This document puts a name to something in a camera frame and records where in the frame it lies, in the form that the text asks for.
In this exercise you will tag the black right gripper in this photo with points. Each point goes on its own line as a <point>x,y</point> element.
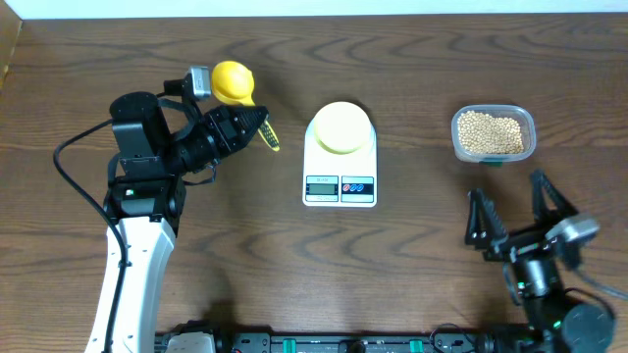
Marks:
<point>494,235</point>

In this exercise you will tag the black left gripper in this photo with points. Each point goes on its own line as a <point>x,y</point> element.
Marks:
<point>223,133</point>

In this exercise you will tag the yellow measuring scoop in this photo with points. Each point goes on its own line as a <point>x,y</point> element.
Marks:
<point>232,83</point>

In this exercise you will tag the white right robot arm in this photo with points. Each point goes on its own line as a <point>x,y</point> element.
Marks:
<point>560,319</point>

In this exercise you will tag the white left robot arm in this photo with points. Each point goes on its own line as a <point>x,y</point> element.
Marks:
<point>159,142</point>

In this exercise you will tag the yellow bowl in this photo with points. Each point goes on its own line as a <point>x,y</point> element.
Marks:
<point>342,127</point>

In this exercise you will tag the white digital kitchen scale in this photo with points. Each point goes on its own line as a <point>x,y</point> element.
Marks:
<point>332,180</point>

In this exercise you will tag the clear plastic container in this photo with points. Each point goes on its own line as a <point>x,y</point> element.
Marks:
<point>523,117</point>

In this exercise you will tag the soybeans in container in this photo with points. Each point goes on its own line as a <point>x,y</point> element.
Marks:
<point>482,133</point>

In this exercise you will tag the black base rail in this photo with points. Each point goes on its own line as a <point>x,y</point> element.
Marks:
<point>448,338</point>

